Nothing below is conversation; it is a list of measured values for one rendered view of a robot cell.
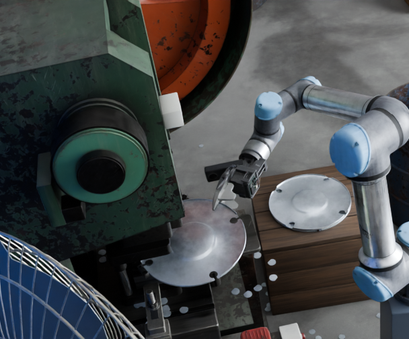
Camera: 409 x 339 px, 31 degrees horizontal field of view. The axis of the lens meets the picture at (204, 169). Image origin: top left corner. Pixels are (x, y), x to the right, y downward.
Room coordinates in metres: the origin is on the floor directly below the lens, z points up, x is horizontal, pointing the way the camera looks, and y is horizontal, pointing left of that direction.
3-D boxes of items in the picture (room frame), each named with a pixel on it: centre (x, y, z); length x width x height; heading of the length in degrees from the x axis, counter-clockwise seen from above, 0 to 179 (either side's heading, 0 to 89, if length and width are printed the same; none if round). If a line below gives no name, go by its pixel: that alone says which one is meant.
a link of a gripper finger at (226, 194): (1.52, -0.04, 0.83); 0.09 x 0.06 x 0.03; 143
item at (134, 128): (1.16, 0.21, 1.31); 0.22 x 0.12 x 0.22; 91
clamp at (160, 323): (1.24, 0.19, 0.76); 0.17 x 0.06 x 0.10; 1
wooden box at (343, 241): (1.93, -0.35, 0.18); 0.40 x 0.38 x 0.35; 88
